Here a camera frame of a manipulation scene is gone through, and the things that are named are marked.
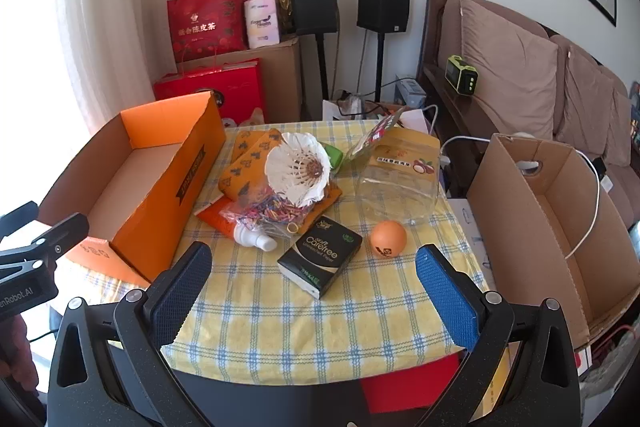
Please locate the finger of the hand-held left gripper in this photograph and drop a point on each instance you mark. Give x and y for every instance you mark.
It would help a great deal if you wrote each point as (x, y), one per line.
(65, 232)
(20, 216)

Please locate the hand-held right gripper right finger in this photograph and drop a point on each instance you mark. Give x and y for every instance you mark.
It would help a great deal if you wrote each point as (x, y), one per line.
(445, 297)

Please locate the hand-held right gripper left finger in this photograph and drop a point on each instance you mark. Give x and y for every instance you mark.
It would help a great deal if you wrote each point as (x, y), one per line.
(185, 287)

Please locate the orange cream tube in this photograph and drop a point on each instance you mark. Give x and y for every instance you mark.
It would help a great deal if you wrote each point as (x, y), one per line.
(217, 218)

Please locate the orange ball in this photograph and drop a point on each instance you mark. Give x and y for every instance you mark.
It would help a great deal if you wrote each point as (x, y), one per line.
(389, 239)

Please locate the orange cardboard box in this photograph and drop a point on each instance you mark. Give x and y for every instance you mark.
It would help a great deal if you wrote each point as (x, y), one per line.
(150, 207)

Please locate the bag of colourful rubber bands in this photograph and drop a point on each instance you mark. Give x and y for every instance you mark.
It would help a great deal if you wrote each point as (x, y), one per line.
(270, 213)

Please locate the clear plastic jar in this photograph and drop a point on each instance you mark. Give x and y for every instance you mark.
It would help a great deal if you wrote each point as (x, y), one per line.
(400, 187)

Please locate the orange knit cloth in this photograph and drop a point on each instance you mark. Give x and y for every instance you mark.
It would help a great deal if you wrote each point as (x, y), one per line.
(245, 172)

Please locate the black tissue pack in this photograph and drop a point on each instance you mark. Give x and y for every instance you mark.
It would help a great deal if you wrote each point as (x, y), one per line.
(320, 257)

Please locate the white shuttlecock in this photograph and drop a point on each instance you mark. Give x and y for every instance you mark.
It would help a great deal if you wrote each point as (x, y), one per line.
(295, 167)

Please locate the clear packet red label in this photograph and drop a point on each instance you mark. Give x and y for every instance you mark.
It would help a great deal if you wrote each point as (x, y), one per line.
(375, 134)

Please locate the green plastic case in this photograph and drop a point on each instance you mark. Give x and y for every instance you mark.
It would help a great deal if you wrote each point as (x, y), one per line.
(334, 157)

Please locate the person's left forearm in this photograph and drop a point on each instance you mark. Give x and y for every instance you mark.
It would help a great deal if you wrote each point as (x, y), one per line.
(15, 347)

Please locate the yellow checked tablecloth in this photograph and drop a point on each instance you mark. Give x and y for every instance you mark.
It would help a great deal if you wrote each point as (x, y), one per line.
(280, 332)

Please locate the grey electronic device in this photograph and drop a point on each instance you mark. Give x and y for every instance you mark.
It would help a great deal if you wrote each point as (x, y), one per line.
(410, 91)

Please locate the green and black device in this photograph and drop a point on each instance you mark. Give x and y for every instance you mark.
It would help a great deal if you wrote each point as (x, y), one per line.
(462, 77)

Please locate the white curtain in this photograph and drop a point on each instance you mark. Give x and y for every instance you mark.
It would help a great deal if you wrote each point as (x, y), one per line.
(115, 7)

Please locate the large brown cardboard box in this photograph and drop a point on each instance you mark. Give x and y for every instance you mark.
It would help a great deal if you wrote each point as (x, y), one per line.
(282, 77)

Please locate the large brown sofa cushion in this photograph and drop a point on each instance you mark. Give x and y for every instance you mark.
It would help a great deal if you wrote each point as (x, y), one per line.
(505, 67)

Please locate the black speaker stand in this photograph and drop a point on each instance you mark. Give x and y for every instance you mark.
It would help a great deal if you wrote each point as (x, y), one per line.
(378, 67)
(321, 67)

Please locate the red gift bag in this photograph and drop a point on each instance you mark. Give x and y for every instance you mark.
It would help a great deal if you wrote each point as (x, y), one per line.
(205, 27)

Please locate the pack of tissue rolls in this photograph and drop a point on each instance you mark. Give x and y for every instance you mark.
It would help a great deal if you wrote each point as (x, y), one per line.
(261, 24)

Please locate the dark wooden sofa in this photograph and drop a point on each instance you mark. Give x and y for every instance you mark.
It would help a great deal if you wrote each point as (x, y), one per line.
(450, 22)

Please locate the gold foil bag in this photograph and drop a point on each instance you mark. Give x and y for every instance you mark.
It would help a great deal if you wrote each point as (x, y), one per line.
(280, 4)

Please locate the black speaker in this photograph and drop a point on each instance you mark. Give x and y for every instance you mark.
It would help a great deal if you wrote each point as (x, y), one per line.
(382, 2)
(312, 2)

